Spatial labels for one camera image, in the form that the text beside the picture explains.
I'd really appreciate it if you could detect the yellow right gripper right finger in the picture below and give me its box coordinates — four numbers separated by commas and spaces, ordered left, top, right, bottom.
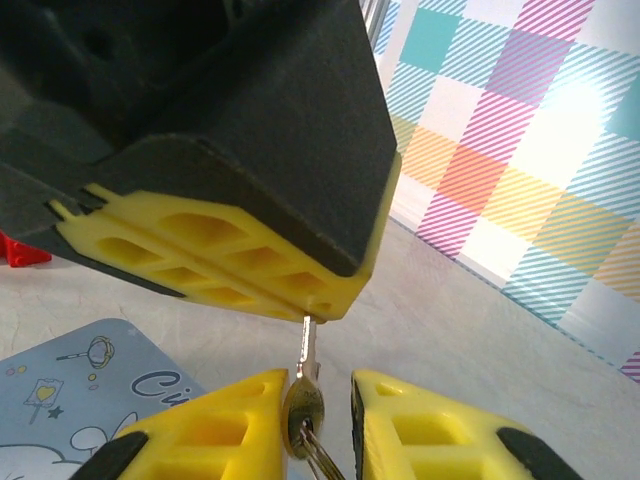
350, 368, 589, 480

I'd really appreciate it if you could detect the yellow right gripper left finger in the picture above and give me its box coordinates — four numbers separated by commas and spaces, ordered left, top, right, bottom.
74, 368, 291, 480

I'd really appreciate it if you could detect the brass key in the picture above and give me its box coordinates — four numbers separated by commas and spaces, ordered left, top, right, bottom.
281, 313, 327, 460

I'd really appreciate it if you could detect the metal key ring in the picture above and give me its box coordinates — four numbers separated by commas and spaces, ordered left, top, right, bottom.
298, 418, 347, 480

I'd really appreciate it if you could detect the blue cartoon tin box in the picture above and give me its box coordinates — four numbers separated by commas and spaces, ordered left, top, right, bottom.
0, 318, 209, 480

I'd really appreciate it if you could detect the red plastic block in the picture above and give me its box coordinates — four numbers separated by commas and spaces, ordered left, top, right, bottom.
0, 228, 54, 270

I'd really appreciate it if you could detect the aluminium frame post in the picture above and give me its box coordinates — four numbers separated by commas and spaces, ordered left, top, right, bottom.
360, 0, 390, 39

